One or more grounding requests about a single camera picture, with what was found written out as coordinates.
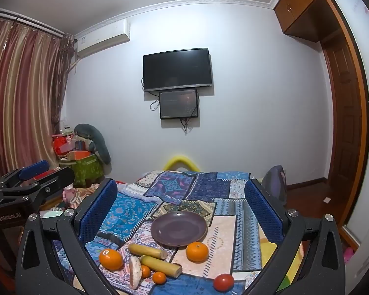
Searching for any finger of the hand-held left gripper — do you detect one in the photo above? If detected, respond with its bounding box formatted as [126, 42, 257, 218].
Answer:
[0, 167, 76, 206]
[0, 160, 50, 189]

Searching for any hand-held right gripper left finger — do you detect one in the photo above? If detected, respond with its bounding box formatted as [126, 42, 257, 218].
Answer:
[15, 177, 120, 295]

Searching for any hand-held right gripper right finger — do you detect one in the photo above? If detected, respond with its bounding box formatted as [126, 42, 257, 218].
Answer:
[244, 178, 346, 295]

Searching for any large orange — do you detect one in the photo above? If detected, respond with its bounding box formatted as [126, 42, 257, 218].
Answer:
[99, 248, 124, 271]
[186, 242, 210, 264]

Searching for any hot dog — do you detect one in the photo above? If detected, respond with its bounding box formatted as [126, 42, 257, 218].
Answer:
[129, 256, 142, 290]

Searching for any red tomato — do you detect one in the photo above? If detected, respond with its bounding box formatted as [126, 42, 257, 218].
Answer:
[213, 273, 235, 292]

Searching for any brown round plate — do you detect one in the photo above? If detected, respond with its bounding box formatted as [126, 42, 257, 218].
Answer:
[150, 211, 208, 248]

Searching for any yellow-green banana-like fruit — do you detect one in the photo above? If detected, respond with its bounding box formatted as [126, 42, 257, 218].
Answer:
[140, 255, 183, 278]

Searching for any pink toy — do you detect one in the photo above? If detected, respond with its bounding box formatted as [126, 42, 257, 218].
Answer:
[63, 187, 80, 206]

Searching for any green fabric storage box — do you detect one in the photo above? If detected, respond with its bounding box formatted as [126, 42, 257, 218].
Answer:
[59, 152, 104, 188]

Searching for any grey purple cloth bag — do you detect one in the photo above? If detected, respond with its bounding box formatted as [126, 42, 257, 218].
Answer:
[261, 165, 288, 206]

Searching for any orange box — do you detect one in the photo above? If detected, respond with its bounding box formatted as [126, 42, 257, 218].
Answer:
[68, 150, 91, 160]

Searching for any red box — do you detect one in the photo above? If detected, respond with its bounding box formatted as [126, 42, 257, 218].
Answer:
[52, 133, 73, 156]

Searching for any pale green round basin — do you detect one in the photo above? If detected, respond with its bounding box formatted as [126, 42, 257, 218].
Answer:
[41, 207, 65, 219]

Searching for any grey curved pillow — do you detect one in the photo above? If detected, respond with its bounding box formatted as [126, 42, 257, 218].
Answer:
[74, 123, 112, 164]

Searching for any striped brown curtain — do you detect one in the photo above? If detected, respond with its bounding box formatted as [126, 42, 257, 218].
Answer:
[0, 15, 77, 179]

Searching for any blue patchwork blanket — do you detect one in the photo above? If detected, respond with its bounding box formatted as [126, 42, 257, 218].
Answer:
[49, 170, 305, 295]

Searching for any yellow foam arch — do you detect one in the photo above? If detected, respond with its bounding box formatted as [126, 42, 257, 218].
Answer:
[163, 156, 200, 171]

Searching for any brown wooden door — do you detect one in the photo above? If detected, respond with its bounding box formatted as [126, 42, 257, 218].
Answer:
[321, 0, 369, 222]

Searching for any white air conditioner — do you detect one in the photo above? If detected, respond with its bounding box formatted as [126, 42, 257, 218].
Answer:
[75, 19, 131, 59]

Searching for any wooden overhead cabinet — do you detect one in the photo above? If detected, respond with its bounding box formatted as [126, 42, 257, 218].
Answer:
[274, 0, 342, 43]

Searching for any small black wall monitor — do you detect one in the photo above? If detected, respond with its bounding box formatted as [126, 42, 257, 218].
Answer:
[159, 88, 199, 120]

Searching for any curtain rail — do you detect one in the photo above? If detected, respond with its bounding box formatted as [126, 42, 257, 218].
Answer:
[0, 10, 65, 37]

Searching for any black wall television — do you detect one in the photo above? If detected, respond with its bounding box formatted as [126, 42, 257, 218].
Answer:
[143, 48, 214, 93]

